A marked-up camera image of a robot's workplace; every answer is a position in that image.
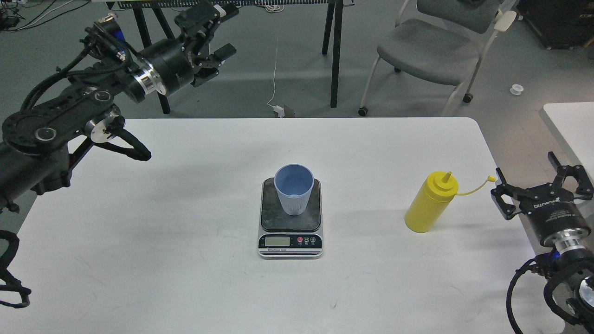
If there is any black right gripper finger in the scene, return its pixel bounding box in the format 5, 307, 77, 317
491, 168, 534, 221
548, 151, 594, 202

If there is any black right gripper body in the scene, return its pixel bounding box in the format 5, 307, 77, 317
518, 184, 591, 247

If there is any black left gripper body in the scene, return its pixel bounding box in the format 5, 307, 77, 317
128, 39, 195, 102

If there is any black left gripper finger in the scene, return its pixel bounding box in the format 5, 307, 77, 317
189, 44, 236, 87
174, 0, 239, 47

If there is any yellow squeeze bottle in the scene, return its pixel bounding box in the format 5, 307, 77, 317
404, 171, 496, 233

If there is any blue ribbed plastic cup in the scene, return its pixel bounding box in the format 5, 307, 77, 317
273, 164, 315, 216

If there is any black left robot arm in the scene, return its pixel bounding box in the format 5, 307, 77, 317
0, 0, 239, 212

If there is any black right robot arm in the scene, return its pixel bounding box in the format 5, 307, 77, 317
491, 152, 594, 334

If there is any digital kitchen scale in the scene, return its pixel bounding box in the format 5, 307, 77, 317
257, 178, 324, 259

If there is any black-legged background table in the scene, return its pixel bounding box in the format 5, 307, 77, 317
105, 0, 354, 108

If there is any white side table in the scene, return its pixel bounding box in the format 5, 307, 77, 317
539, 102, 594, 180

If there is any black cabinet in corner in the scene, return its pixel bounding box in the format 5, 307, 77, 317
517, 0, 594, 50

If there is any grey office chair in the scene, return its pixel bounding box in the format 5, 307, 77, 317
358, 0, 517, 116

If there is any white charger cable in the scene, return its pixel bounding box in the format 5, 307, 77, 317
266, 37, 296, 118

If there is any floor cables top left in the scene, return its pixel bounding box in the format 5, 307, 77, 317
0, 0, 91, 32

